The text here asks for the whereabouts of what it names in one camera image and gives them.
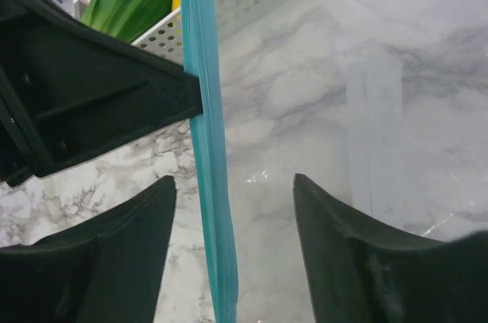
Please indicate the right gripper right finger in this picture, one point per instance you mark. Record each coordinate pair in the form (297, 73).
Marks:
(362, 270)

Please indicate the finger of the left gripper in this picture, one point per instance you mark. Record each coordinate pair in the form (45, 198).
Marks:
(70, 94)

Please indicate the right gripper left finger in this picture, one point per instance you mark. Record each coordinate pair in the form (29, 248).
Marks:
(106, 269)

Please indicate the clear zip top bag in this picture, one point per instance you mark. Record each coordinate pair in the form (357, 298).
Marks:
(380, 103)

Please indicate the white perforated plastic basket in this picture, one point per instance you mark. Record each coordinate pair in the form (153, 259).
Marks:
(171, 22)

